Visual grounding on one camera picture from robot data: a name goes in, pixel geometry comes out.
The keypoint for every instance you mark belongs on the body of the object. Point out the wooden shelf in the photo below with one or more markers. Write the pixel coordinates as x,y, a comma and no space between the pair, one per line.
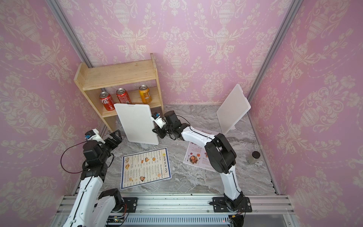
91,81

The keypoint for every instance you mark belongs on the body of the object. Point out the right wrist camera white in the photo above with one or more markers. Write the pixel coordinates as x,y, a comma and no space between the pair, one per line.
158,119

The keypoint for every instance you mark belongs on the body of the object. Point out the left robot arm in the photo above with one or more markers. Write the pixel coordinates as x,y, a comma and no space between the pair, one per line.
92,208

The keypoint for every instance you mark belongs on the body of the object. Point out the aluminium rail frame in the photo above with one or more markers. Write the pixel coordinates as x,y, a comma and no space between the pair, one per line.
184,209

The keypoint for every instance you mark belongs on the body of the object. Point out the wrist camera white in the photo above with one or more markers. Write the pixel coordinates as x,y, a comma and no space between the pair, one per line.
158,119
93,135

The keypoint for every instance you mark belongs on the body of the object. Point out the orange soda can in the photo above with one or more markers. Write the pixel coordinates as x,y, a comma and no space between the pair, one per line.
144,92

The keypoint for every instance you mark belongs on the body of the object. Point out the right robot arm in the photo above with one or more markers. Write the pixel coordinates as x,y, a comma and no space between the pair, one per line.
221,155

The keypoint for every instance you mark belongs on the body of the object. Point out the blue-bordered dim sum menu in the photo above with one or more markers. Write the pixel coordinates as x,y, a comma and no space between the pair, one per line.
145,167

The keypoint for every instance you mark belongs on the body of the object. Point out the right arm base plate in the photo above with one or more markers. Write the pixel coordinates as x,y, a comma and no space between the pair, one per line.
224,204

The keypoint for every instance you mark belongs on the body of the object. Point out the small jar with black lid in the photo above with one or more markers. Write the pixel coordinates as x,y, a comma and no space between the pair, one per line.
253,157

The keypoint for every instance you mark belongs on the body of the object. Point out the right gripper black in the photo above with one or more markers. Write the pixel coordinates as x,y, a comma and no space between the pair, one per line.
160,131

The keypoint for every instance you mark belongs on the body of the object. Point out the small circuit board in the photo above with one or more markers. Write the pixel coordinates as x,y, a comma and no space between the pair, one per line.
116,219

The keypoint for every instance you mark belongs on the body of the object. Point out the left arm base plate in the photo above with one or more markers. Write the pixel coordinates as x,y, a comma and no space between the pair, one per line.
129,205

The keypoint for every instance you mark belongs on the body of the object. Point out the pink special menu sheet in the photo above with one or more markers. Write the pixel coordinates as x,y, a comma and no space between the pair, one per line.
196,154

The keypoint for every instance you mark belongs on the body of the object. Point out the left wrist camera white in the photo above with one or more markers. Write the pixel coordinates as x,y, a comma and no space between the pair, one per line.
93,135

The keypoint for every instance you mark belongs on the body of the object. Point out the red soda can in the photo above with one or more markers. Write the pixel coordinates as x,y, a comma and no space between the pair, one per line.
123,96

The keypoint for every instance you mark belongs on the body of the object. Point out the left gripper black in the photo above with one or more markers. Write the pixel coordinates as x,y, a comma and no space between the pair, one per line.
118,139

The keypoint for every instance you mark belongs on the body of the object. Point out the white acrylic menu rack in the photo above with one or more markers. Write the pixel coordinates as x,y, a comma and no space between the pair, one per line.
137,123

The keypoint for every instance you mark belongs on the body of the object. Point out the red cola can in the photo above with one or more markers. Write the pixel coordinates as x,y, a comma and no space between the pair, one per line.
107,101

